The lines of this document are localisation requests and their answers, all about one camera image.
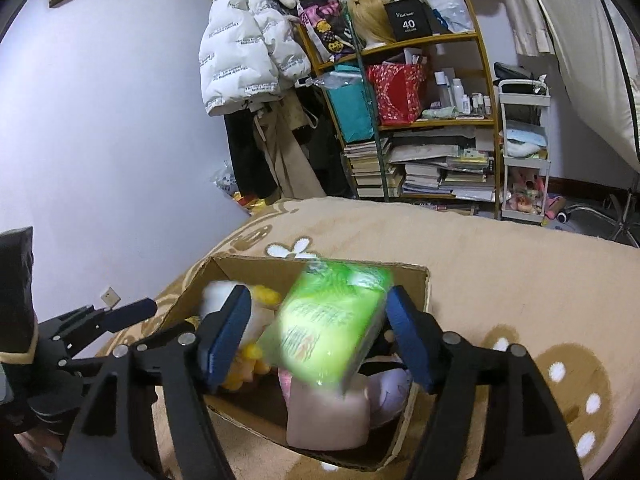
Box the red gift bag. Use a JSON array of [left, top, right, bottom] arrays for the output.
[[367, 62, 428, 126]]

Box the cream duvet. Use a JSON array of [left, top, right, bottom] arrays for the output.
[[520, 0, 640, 176]]

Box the purple plush doll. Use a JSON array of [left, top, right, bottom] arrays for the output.
[[365, 345, 413, 428]]

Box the green tissue pack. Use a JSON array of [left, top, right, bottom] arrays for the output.
[[260, 259, 396, 393]]

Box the office chair base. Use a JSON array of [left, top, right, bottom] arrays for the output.
[[562, 175, 640, 248]]

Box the clear plastic packet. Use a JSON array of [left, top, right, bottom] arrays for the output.
[[310, 71, 366, 92]]

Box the light blue cloth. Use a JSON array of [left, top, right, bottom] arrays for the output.
[[505, 127, 548, 156]]

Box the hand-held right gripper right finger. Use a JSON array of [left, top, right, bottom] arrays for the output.
[[385, 285, 586, 480]]

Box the blonde wig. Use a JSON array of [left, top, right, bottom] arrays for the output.
[[348, 0, 396, 51]]

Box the group of cosmetic bottles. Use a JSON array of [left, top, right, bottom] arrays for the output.
[[432, 67, 493, 118]]

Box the bag of snacks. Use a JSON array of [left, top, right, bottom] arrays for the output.
[[210, 160, 266, 216]]

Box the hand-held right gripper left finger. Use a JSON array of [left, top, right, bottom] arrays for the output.
[[57, 284, 253, 480]]

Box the wooden shelf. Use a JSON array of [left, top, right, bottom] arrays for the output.
[[295, 0, 503, 218]]

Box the teal bag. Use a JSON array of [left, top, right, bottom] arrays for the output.
[[325, 65, 376, 143]]

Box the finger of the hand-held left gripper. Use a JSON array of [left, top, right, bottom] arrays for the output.
[[55, 352, 117, 386], [37, 297, 158, 356]]

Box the white puffer jacket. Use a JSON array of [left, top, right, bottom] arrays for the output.
[[199, 0, 312, 117]]

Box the pink plush cushion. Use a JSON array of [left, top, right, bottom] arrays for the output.
[[286, 370, 373, 451]]

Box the stack of books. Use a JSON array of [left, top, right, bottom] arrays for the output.
[[342, 137, 405, 198]]

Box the pile of books and papers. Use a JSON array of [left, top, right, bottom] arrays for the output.
[[390, 127, 497, 203]]

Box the cardboard box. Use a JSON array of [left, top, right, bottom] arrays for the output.
[[150, 255, 432, 472]]

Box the white yellow plush toy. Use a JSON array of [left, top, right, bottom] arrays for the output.
[[200, 280, 283, 393]]

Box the white trolley cart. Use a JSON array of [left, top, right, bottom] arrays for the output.
[[497, 79, 552, 221]]

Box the black coat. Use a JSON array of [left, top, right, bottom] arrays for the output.
[[223, 107, 278, 198]]

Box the black patterned tote bag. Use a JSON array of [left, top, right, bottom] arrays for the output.
[[299, 0, 358, 58]]

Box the beige printed blanket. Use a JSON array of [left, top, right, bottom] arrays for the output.
[[65, 197, 640, 480]]

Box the cream curtain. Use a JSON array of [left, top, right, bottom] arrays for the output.
[[487, 0, 556, 56]]

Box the black box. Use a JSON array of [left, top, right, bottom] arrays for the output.
[[384, 0, 433, 42]]

